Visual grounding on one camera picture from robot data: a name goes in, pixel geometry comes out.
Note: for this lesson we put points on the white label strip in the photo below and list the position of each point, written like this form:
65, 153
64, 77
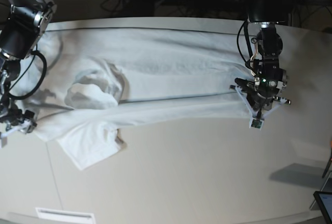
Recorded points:
64, 216

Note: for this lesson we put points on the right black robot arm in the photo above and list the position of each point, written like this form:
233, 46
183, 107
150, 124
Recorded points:
26, 24

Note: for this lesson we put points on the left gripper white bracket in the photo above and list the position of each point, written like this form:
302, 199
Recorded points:
260, 96

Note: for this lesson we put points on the white T-shirt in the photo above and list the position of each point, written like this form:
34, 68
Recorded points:
101, 80

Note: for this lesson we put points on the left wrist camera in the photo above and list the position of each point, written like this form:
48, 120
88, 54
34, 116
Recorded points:
256, 123

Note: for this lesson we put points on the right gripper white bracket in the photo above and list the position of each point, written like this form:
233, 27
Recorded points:
17, 120

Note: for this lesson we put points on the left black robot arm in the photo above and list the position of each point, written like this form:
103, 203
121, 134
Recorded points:
263, 42

